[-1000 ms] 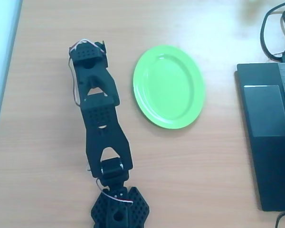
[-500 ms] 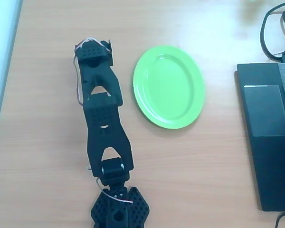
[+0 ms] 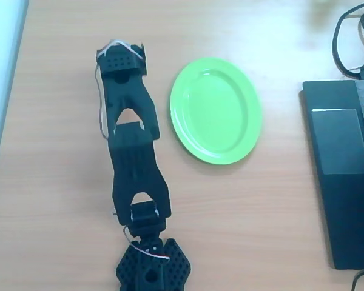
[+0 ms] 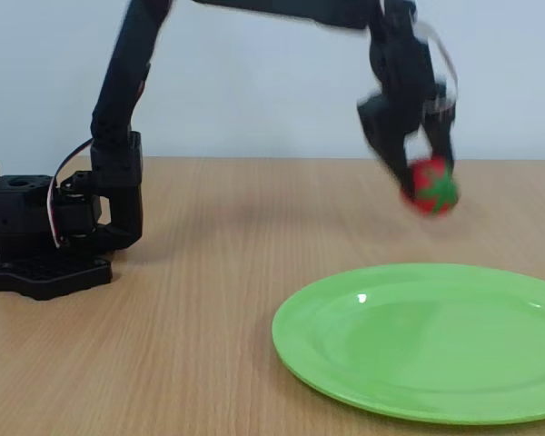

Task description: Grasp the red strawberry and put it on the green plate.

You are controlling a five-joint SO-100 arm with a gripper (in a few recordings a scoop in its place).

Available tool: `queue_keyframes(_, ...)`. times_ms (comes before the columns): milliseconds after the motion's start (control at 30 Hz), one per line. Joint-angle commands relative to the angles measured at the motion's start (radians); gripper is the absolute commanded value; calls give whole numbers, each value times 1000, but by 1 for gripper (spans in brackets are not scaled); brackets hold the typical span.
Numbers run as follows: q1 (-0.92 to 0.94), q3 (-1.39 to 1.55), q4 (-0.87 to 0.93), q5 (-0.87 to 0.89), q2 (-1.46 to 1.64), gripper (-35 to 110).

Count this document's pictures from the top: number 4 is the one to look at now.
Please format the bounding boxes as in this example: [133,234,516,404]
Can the red toy strawberry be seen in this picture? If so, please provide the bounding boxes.
[399,154,461,219]

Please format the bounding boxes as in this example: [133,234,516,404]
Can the white red wrist servo cable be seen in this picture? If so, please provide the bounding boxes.
[412,20,461,113]

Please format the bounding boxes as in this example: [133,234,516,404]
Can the green plastic plate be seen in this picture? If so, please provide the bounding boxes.
[271,262,545,426]

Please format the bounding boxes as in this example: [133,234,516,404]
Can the white red base servo cable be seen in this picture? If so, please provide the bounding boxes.
[46,137,94,249]

